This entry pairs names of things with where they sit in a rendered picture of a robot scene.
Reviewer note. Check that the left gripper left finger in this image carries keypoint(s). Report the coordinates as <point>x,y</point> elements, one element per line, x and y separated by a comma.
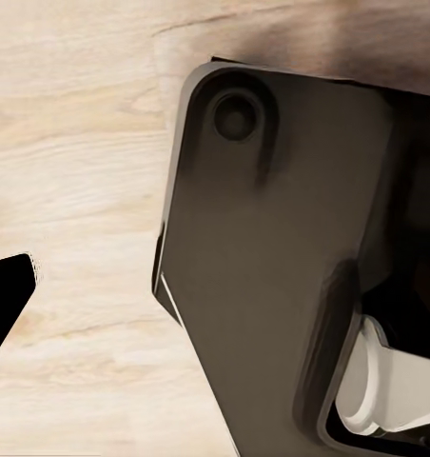
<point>17,283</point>

